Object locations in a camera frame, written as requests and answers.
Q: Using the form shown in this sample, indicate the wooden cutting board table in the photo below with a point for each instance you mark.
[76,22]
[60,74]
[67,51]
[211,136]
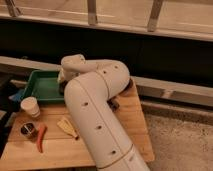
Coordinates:
[61,150]

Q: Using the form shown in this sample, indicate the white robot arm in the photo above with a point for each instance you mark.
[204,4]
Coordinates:
[90,84]

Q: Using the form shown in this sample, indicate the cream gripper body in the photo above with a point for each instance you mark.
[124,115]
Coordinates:
[61,77]

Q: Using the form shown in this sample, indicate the green plastic tray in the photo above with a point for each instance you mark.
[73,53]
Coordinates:
[44,87]

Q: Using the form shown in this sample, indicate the white paper cup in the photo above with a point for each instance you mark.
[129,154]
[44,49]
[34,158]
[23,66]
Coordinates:
[30,106]

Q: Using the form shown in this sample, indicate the dark grape bunch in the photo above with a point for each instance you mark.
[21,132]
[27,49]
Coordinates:
[113,104]

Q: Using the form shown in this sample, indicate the blue object at table edge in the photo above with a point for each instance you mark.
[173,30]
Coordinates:
[17,96]

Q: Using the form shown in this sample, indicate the orange carrot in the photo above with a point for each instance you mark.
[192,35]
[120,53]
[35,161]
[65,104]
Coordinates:
[41,132]

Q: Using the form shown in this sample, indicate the small metal tin can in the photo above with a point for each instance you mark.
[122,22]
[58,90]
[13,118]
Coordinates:
[28,130]

